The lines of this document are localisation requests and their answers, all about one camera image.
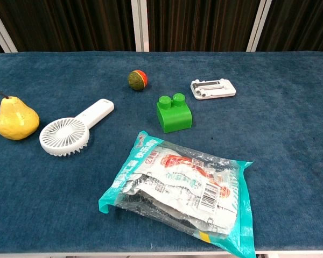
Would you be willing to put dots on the white handheld fan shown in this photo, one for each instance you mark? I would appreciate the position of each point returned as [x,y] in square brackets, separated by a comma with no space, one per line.
[67,131]

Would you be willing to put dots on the blue table cloth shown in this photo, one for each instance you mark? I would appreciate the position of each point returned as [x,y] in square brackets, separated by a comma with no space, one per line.
[43,188]

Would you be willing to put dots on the dark pleated curtain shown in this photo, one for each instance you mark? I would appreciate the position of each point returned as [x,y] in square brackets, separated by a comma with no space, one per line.
[70,24]

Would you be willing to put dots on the green and orange ball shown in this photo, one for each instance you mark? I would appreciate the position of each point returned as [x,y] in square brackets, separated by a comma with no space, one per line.
[137,79]

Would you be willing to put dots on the teal plastic snack bag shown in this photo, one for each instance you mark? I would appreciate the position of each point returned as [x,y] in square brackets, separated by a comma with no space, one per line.
[183,188]

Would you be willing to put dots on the white frame post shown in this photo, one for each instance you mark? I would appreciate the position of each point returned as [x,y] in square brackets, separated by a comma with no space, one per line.
[258,25]
[0,29]
[140,25]

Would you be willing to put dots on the green building block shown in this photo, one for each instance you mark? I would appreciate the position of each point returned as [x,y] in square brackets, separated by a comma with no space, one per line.
[175,115]

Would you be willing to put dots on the white folding phone stand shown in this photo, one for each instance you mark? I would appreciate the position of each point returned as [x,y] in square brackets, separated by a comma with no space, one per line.
[218,90]

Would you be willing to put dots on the yellow pear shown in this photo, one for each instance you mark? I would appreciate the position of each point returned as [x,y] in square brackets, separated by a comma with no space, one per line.
[16,120]

